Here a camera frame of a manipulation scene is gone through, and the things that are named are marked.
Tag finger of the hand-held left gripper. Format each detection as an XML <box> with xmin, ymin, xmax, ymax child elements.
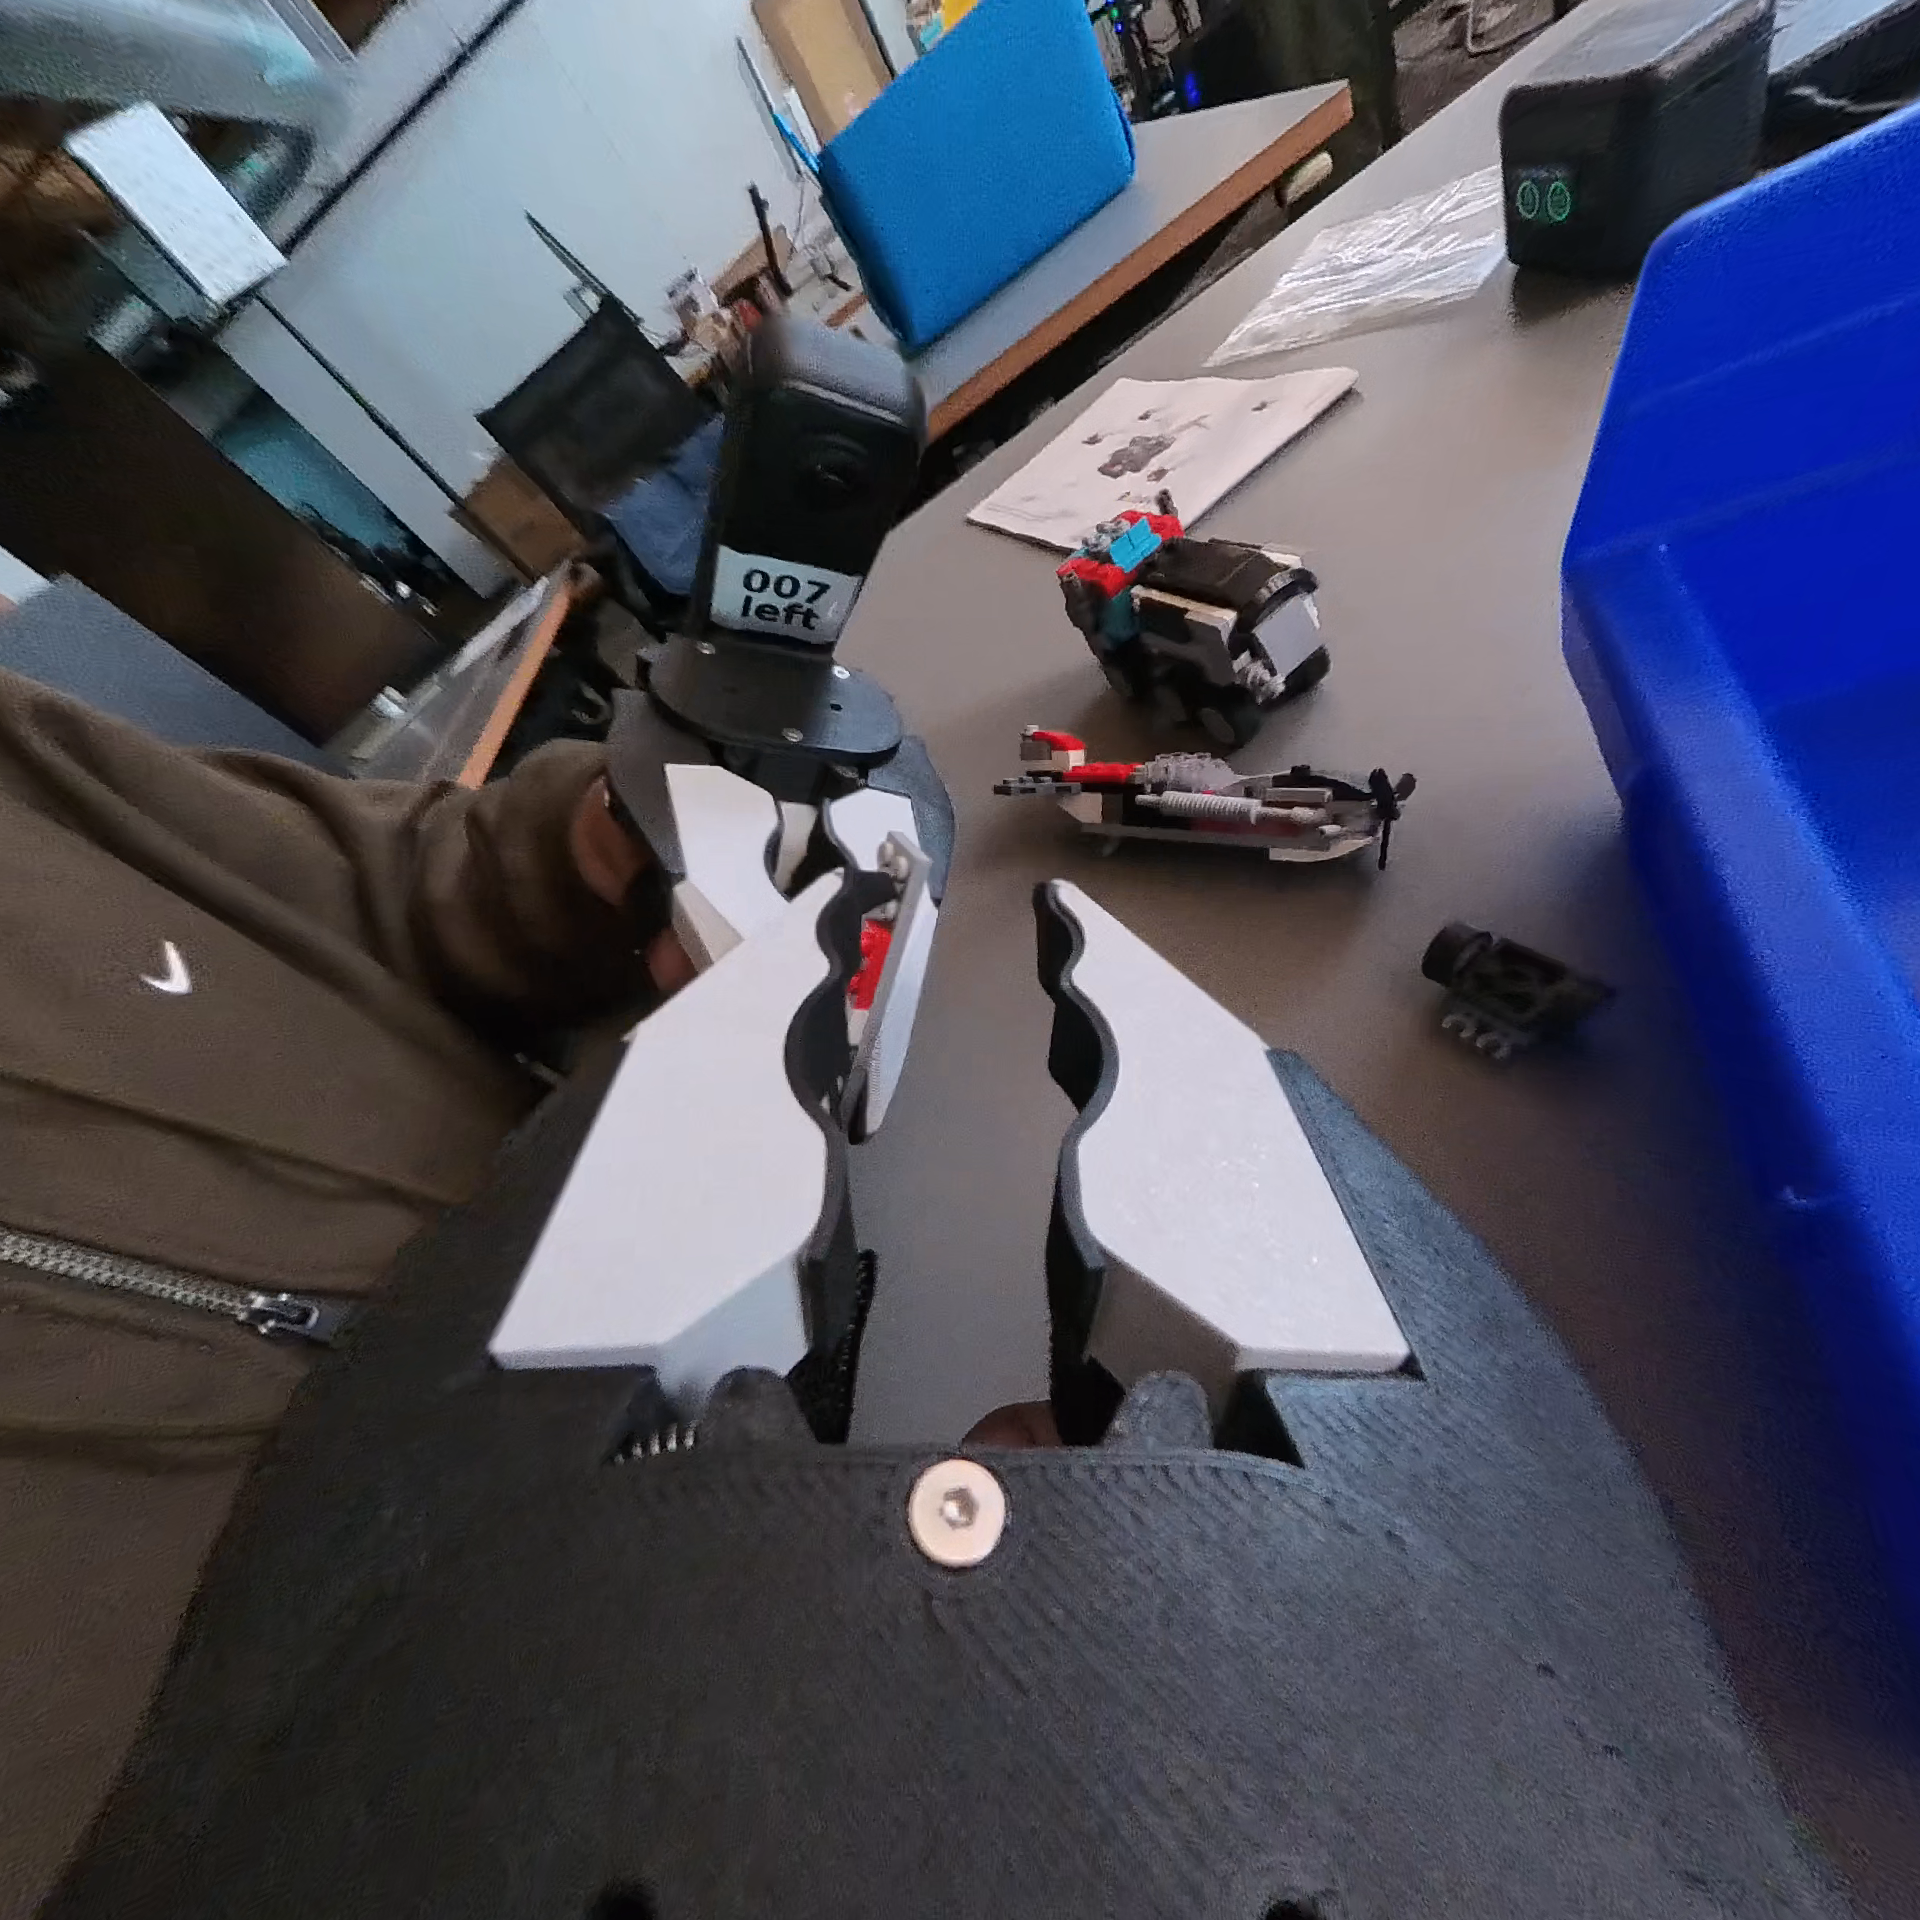
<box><xmin>819</xmin><ymin>788</ymin><xmax>942</xmax><ymax>1145</ymax></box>
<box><xmin>659</xmin><ymin>762</ymin><xmax>823</xmax><ymax>974</ymax></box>

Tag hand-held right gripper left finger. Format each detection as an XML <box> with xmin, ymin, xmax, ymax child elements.
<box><xmin>487</xmin><ymin>874</ymin><xmax>878</xmax><ymax>1449</ymax></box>

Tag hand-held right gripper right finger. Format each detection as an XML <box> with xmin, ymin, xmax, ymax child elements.
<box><xmin>1031</xmin><ymin>878</ymin><xmax>1420</xmax><ymax>1449</ymax></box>

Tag person's left forearm olive sleeve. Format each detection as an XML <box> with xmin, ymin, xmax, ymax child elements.
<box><xmin>0</xmin><ymin>668</ymin><xmax>661</xmax><ymax>1058</ymax></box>

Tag person's left hand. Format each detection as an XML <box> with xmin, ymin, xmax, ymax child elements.
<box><xmin>574</xmin><ymin>781</ymin><xmax>680</xmax><ymax>999</ymax></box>

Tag black office chair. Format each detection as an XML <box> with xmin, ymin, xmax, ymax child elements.
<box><xmin>478</xmin><ymin>295</ymin><xmax>726</xmax><ymax>631</ymax></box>

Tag grey toy brick aircraft model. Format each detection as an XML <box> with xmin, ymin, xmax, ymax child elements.
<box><xmin>991</xmin><ymin>726</ymin><xmax>1418</xmax><ymax>874</ymax></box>

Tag small black toy brick part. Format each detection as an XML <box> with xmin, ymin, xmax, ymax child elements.
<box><xmin>1420</xmin><ymin>922</ymin><xmax>1614</xmax><ymax>1065</ymax></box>

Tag printed instruction sheet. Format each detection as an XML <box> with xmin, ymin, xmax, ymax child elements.
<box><xmin>966</xmin><ymin>365</ymin><xmax>1360</xmax><ymax>551</ymax></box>

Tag blue desk partition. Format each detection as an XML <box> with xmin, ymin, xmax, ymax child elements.
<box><xmin>818</xmin><ymin>0</ymin><xmax>1138</xmax><ymax>354</ymax></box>

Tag black toy brick vehicle model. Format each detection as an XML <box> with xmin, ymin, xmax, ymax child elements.
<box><xmin>1056</xmin><ymin>511</ymin><xmax>1333</xmax><ymax>751</ymax></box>

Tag grey desk with wooden edge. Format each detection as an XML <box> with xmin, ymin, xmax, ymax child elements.
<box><xmin>840</xmin><ymin>82</ymin><xmax>1354</xmax><ymax>446</ymax></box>

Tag person's olive zip jacket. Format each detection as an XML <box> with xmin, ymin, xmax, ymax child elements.
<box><xmin>0</xmin><ymin>1036</ymin><xmax>549</xmax><ymax>1920</ymax></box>

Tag dark cabinet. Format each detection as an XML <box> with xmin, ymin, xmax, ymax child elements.
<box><xmin>0</xmin><ymin>337</ymin><xmax>452</xmax><ymax>706</ymax></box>

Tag clear plastic bag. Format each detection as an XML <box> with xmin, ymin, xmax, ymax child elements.
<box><xmin>1203</xmin><ymin>161</ymin><xmax>1505</xmax><ymax>371</ymax></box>

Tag blue plastic bin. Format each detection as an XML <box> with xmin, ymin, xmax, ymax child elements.
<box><xmin>1561</xmin><ymin>103</ymin><xmax>1920</xmax><ymax>1531</ymax></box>

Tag black device with green lights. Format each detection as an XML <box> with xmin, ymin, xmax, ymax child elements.
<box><xmin>1498</xmin><ymin>0</ymin><xmax>1780</xmax><ymax>277</ymax></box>

